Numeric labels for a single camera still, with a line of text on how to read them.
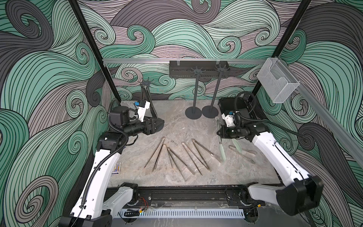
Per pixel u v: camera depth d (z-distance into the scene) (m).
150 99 0.78
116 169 0.82
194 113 1.12
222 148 0.74
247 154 0.90
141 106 0.57
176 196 0.75
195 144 0.94
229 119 0.72
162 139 0.97
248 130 0.54
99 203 0.37
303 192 0.38
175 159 0.87
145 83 0.75
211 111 1.11
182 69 0.95
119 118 0.48
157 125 1.04
